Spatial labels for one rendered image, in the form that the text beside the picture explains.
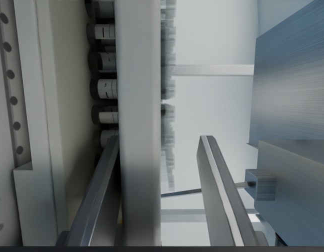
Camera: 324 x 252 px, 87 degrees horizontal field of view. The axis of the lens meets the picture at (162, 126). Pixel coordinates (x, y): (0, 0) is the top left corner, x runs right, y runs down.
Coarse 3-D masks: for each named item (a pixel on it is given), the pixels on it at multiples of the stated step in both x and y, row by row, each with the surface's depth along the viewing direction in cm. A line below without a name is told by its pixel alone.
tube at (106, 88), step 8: (96, 80) 11; (104, 80) 11; (112, 80) 11; (160, 80) 11; (168, 80) 11; (96, 88) 11; (104, 88) 11; (112, 88) 11; (160, 88) 11; (168, 88) 11; (96, 96) 12; (104, 96) 12; (112, 96) 12; (160, 96) 12; (168, 96) 12
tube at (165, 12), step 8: (88, 0) 10; (96, 0) 10; (104, 0) 10; (112, 0) 10; (160, 0) 11; (168, 0) 11; (88, 8) 11; (96, 8) 11; (104, 8) 11; (112, 8) 11; (160, 8) 11; (168, 8) 11; (96, 16) 11; (104, 16) 11; (112, 16) 11; (160, 16) 11; (168, 16) 11
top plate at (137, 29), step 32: (128, 0) 7; (128, 32) 7; (128, 64) 7; (128, 96) 8; (128, 128) 8; (128, 160) 8; (160, 160) 8; (128, 192) 8; (160, 192) 9; (128, 224) 8; (160, 224) 9
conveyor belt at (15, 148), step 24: (0, 0) 8; (0, 24) 8; (0, 48) 8; (0, 72) 8; (0, 96) 8; (0, 120) 8; (24, 120) 9; (0, 144) 8; (24, 144) 9; (0, 168) 8; (0, 192) 8; (0, 216) 8; (0, 240) 8
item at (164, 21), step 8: (160, 24) 13; (168, 24) 13; (104, 48) 13; (112, 48) 13; (160, 48) 13; (168, 48) 13; (104, 72) 13; (112, 72) 13; (160, 72) 13; (168, 72) 13; (112, 104) 15; (160, 104) 14; (168, 104) 14; (104, 128) 14; (112, 128) 14; (160, 128) 14; (168, 128) 14; (160, 152) 14; (168, 152) 14
